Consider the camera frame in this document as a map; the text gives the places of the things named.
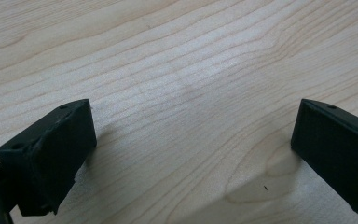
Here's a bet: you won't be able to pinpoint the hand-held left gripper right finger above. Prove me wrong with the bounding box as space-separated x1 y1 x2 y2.
290 98 358 216

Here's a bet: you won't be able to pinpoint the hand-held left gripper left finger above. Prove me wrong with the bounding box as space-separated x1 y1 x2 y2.
0 98 98 217

